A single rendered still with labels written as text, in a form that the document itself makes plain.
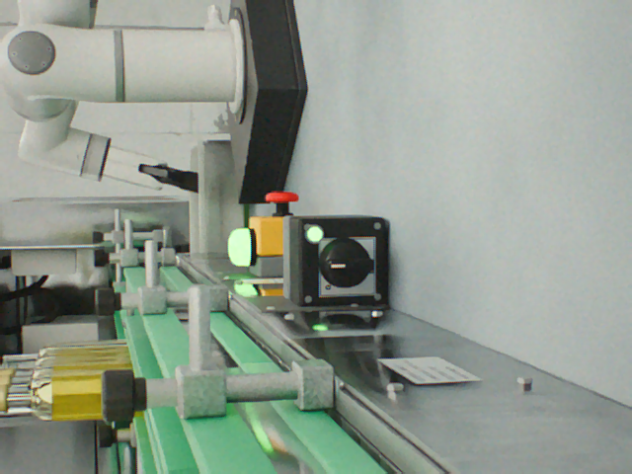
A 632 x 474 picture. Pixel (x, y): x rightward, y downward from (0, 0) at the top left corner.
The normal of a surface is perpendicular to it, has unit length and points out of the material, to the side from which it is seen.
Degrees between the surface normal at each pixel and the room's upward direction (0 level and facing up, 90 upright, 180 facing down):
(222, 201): 90
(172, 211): 90
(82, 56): 93
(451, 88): 0
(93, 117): 90
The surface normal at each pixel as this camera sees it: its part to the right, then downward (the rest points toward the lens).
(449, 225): -0.98, 0.02
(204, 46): 0.18, -0.40
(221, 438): -0.01, -1.00
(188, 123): 0.22, 0.05
